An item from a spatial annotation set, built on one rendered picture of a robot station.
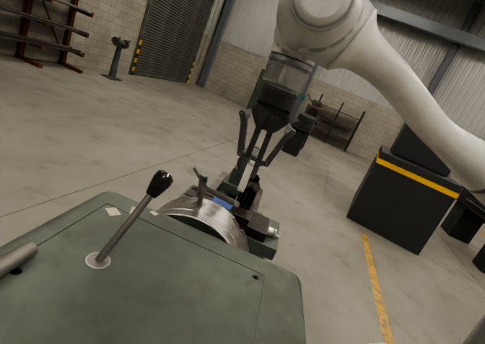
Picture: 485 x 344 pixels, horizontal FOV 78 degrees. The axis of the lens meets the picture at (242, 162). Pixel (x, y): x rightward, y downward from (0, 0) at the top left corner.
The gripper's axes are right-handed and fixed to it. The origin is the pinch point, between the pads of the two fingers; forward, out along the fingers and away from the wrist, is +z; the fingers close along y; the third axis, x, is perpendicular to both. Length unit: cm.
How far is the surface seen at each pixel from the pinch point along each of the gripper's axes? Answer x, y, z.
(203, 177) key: -7.4, 10.5, 7.1
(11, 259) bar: 35.0, 22.2, 10.7
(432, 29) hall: -1300, -405, -416
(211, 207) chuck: -9.3, 5.9, 14.9
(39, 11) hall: -580, 589, 20
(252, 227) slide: -62, -9, 42
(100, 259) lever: 27.1, 14.7, 12.2
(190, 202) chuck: -8.8, 11.8, 15.8
